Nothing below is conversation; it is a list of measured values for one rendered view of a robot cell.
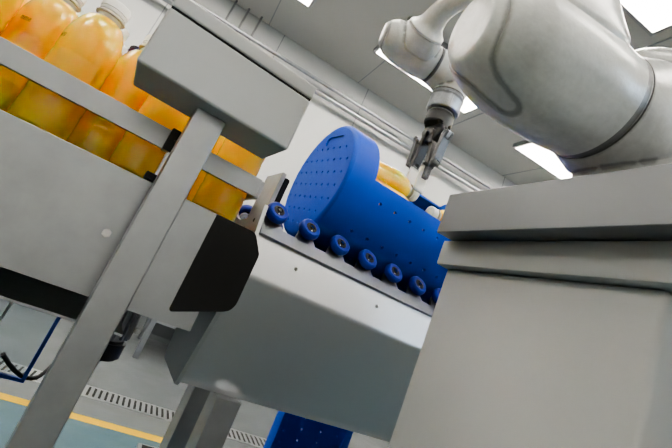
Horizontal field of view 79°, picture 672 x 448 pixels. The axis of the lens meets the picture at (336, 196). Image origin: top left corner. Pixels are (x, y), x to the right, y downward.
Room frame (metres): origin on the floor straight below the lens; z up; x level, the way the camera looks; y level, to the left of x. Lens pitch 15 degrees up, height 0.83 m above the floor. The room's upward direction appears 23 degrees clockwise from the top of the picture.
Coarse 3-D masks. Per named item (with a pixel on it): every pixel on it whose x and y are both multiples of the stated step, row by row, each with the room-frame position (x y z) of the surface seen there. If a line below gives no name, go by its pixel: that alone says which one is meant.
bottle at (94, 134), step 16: (128, 64) 0.58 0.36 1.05; (112, 80) 0.58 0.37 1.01; (128, 80) 0.58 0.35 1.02; (112, 96) 0.58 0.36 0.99; (128, 96) 0.58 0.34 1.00; (144, 96) 0.60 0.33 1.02; (80, 128) 0.58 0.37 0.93; (96, 128) 0.58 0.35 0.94; (112, 128) 0.59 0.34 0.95; (80, 144) 0.58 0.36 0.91; (96, 144) 0.58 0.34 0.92; (112, 144) 0.60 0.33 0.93
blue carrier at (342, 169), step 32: (352, 128) 0.83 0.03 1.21; (320, 160) 0.92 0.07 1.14; (352, 160) 0.77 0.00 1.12; (320, 192) 0.85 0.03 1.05; (352, 192) 0.78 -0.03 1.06; (384, 192) 0.81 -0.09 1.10; (288, 224) 0.93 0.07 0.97; (320, 224) 0.82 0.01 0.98; (352, 224) 0.82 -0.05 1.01; (384, 224) 0.83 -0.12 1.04; (416, 224) 0.85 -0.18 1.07; (352, 256) 0.90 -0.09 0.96; (384, 256) 0.89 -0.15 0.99; (416, 256) 0.89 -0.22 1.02
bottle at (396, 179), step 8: (384, 168) 0.91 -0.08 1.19; (392, 168) 0.94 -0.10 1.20; (384, 176) 0.92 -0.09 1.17; (392, 176) 0.92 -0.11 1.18; (400, 176) 0.94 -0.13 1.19; (392, 184) 0.93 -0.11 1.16; (400, 184) 0.94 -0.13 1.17; (408, 184) 0.95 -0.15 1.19; (400, 192) 0.95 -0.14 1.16; (408, 192) 0.96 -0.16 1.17
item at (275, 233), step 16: (272, 224) 0.77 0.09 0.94; (272, 240) 0.76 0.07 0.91; (288, 240) 0.77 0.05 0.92; (304, 240) 0.80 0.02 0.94; (320, 256) 0.80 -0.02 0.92; (336, 256) 0.83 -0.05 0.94; (352, 272) 0.84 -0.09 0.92; (368, 272) 0.87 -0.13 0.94; (384, 288) 0.87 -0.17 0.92; (416, 304) 0.91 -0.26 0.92; (432, 304) 0.95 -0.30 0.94
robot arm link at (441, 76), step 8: (440, 64) 0.93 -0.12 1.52; (448, 64) 0.93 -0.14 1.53; (432, 72) 0.95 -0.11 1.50; (440, 72) 0.94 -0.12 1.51; (448, 72) 0.94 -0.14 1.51; (424, 80) 0.98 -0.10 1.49; (432, 80) 0.97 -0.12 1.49; (440, 80) 0.95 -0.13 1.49; (448, 80) 0.95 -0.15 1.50; (432, 88) 1.00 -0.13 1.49; (456, 88) 0.95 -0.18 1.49; (464, 96) 0.97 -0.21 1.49
